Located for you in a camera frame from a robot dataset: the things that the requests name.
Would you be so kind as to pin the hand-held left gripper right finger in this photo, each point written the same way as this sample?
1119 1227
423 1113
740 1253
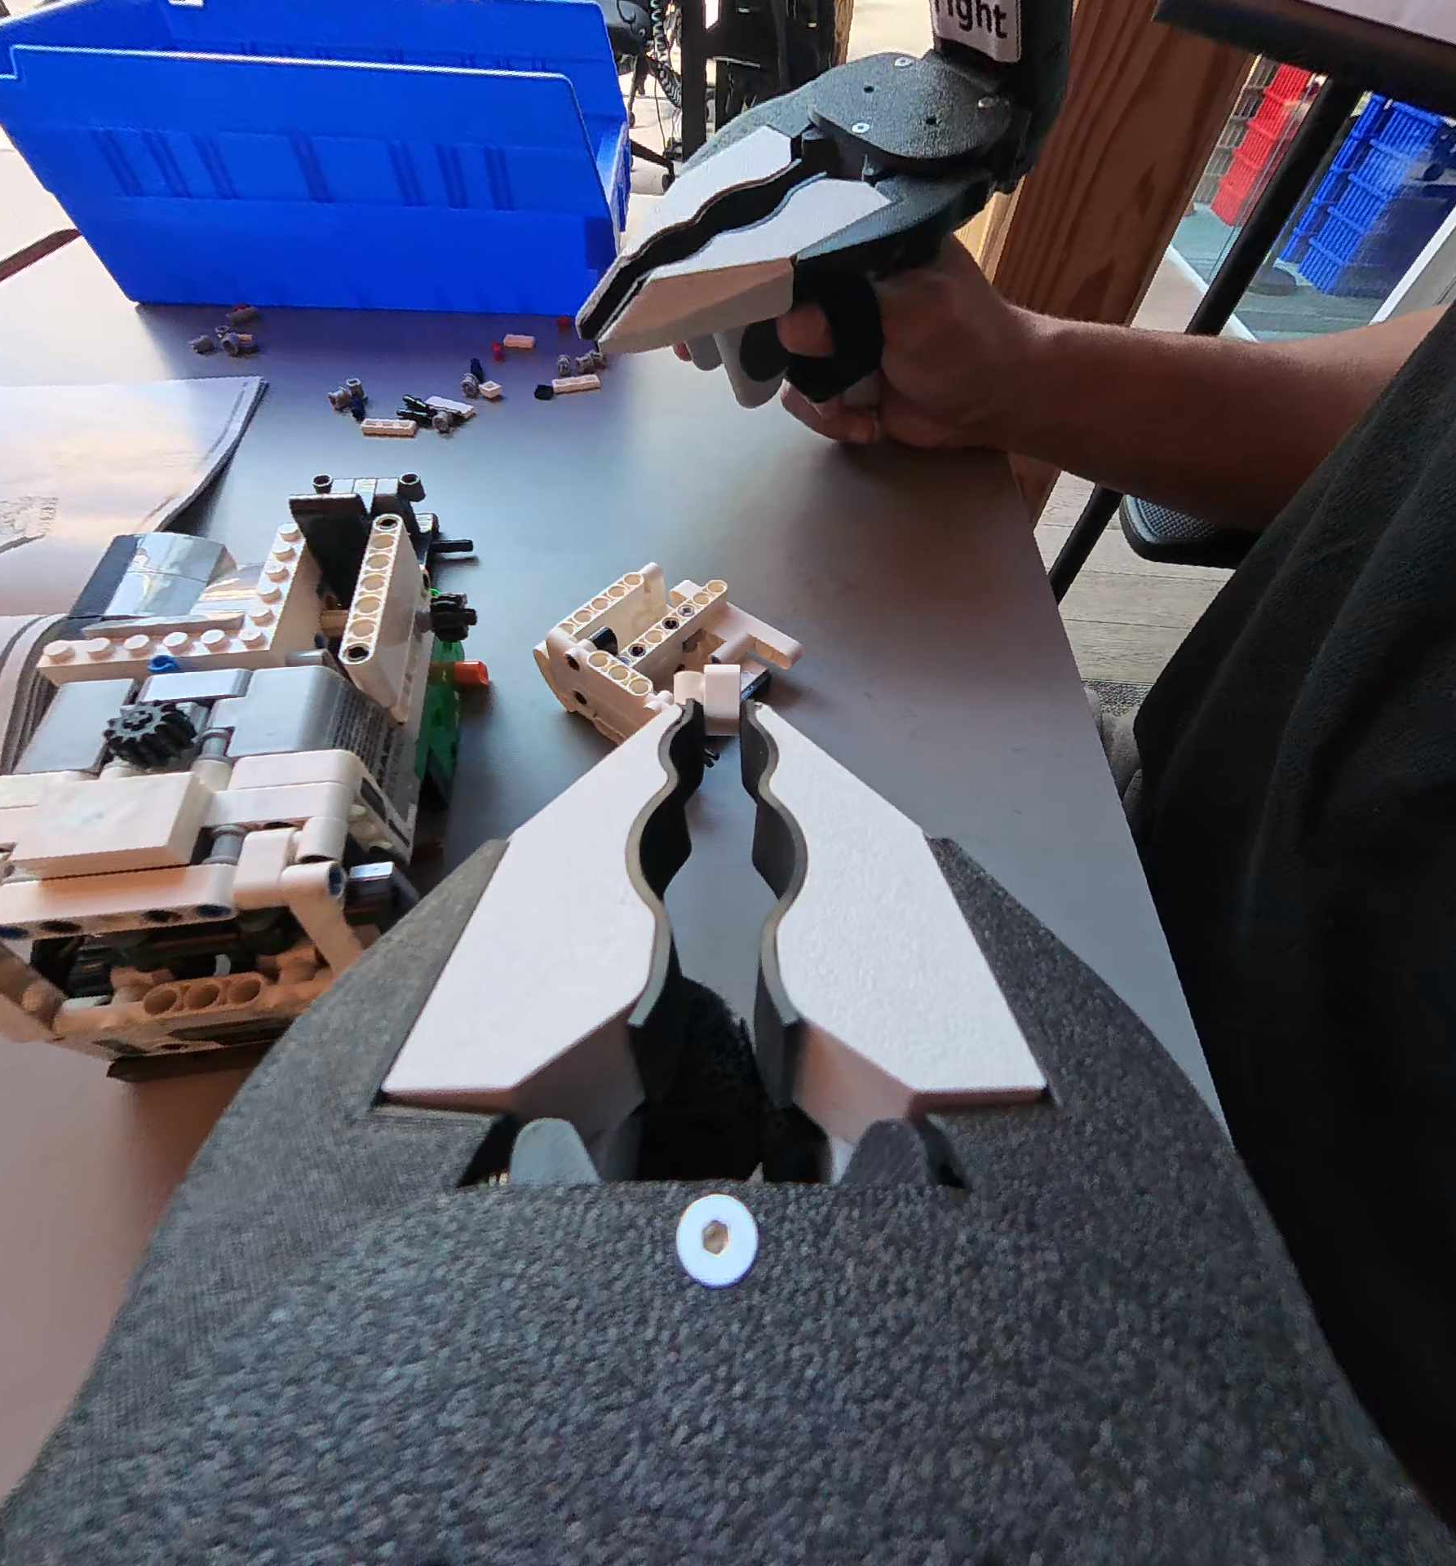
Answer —
900 967

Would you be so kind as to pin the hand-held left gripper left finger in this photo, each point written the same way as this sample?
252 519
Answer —
544 943

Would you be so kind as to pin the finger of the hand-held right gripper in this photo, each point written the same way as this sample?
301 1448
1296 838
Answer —
729 276
729 165

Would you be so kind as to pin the small white lego piece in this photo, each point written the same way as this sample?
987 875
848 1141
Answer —
715 692

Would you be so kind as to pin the white lego frame subassembly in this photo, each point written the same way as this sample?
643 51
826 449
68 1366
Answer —
611 636

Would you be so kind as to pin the small lego pieces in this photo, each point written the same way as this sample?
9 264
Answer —
388 429

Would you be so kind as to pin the person's right forearm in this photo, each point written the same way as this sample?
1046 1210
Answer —
1230 405

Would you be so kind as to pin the white and green lego truck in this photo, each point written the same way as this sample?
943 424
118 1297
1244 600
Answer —
262 722

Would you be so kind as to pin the open lego instruction booklet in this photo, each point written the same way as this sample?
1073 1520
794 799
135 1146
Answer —
68 465

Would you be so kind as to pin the person's right hand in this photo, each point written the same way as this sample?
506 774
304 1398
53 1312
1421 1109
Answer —
948 355

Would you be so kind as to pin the stack of red crates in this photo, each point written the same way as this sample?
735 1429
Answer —
1260 142

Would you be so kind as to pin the blue plastic bin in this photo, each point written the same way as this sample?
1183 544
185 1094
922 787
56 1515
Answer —
313 184

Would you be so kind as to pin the stack of blue crates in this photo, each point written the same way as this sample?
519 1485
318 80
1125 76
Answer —
1353 197

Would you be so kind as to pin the person's black clothing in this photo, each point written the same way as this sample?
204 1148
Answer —
1353 858

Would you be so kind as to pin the black office chair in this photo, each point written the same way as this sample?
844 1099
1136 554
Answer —
1180 532

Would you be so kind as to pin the wooden post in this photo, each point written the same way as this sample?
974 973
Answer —
1119 160

